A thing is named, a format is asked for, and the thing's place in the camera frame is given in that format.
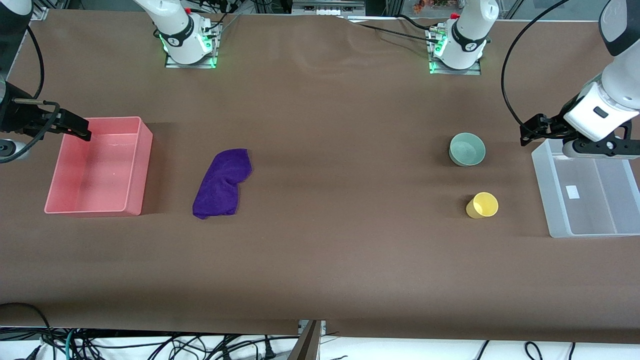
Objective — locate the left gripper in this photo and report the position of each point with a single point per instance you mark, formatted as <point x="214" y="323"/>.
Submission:
<point x="558" y="123"/>

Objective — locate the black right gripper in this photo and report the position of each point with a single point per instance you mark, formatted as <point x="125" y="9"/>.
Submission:
<point x="15" y="116"/>

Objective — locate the green bowl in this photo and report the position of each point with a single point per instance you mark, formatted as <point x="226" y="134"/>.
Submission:
<point x="467" y="149"/>

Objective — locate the yellow cup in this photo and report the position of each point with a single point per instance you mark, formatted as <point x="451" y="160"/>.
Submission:
<point x="482" y="205"/>

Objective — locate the purple cloth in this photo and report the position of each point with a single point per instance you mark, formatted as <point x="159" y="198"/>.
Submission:
<point x="222" y="185"/>

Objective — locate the pink plastic bin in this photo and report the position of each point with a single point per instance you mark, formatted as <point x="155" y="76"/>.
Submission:
<point x="100" y="170"/>

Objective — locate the white label sticker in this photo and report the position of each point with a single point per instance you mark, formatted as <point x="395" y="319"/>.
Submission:
<point x="573" y="192"/>

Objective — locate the translucent plastic bin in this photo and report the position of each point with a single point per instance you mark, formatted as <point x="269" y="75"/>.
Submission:
<point x="590" y="200"/>

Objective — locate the orange background item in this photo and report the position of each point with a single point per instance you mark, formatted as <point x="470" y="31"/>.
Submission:
<point x="430" y="4"/>

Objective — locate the brown table cover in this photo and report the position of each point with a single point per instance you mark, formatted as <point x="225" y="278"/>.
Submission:
<point x="320" y="150"/>

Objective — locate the silver power strip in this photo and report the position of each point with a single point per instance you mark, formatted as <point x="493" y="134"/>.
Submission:
<point x="327" y="7"/>

